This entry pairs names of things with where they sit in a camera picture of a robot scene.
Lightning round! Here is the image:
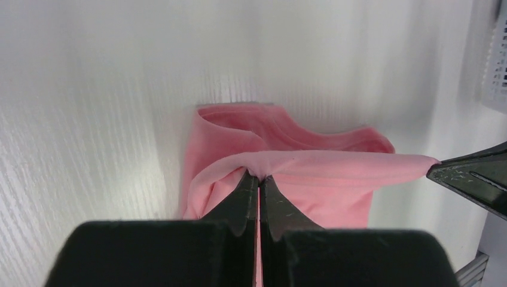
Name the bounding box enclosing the pink t-shirt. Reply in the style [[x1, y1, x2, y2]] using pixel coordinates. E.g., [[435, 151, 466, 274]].
[[181, 103, 448, 286]]

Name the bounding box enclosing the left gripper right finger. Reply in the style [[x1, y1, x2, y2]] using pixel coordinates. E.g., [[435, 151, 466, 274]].
[[259, 176, 323, 286]]

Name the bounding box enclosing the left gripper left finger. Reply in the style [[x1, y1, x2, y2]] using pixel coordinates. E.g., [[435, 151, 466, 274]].
[[201, 172, 259, 286]]

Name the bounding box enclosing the white plastic basket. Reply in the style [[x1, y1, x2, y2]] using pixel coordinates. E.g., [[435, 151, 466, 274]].
[[481, 1, 506, 114]]

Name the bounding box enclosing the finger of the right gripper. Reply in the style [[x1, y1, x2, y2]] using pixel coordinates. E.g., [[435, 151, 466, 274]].
[[426, 142, 506, 220]]

